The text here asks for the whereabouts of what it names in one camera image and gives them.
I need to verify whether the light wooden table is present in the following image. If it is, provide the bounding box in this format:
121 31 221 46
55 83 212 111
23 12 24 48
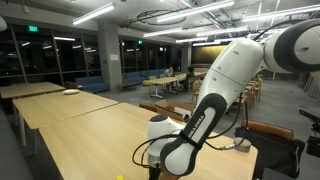
12 90 120 156
0 81 66 100

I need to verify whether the grey tape roll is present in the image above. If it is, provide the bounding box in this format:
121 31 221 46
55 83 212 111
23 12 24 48
234 137 252 154

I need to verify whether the black bag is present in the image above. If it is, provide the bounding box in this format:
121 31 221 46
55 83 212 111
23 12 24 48
234 126 306 179

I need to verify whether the person in white shirt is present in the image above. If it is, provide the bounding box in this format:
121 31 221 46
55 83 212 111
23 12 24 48
163 65 176 79

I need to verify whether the white globe lamp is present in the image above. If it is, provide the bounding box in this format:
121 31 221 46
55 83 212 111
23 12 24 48
0 15 8 33

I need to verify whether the cardboard box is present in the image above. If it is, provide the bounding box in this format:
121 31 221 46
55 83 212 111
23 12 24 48
154 98 198 123

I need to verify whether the long blue sofa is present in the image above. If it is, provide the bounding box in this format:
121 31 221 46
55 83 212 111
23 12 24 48
121 68 168 84

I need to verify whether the white plate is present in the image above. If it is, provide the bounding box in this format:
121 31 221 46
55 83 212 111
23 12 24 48
62 88 80 96

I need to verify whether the low wooden bench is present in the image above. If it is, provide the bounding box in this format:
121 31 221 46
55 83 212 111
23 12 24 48
116 82 138 93

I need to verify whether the wooden table with people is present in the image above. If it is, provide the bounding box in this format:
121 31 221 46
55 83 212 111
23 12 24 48
143 75 181 99

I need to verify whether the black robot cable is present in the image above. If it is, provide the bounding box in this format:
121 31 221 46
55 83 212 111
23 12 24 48
132 99 251 168

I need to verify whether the person in dark clothes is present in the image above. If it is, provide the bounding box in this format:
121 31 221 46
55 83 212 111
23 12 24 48
179 66 196 91

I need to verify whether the black camera on tripod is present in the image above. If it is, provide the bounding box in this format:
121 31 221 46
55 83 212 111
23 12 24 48
298 108 320 158

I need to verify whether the brown leather chair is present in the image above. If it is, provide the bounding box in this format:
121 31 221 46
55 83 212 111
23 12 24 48
240 119 296 141

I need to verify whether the long ceiling light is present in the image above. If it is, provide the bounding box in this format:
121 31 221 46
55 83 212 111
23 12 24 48
155 0 235 24
72 2 116 26
143 27 184 38

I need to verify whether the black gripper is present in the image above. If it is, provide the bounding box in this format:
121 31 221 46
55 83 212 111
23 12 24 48
148 165 162 180

